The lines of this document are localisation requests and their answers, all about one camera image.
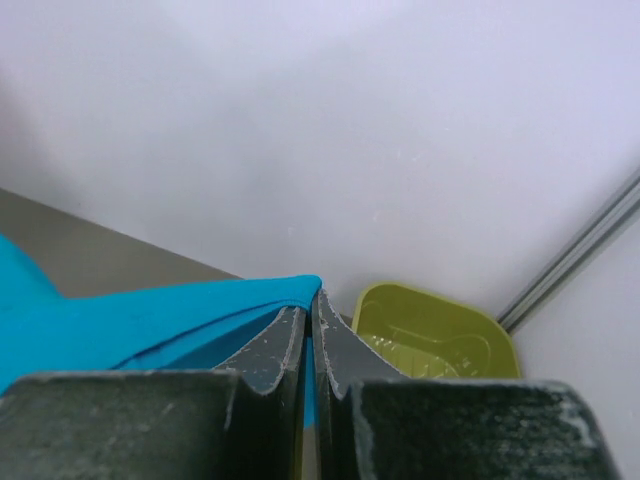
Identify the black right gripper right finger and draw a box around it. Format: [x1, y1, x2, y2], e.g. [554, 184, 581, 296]
[313, 292, 620, 479]

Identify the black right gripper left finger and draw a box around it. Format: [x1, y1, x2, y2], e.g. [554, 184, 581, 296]
[1, 307, 306, 479]

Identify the turquoise t-shirt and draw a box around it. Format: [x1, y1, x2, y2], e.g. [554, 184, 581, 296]
[0, 234, 322, 431]

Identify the green plastic basket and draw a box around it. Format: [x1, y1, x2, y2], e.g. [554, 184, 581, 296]
[352, 283, 521, 379]

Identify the right aluminium corner post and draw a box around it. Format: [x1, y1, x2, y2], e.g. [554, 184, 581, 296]
[498, 169, 639, 333]

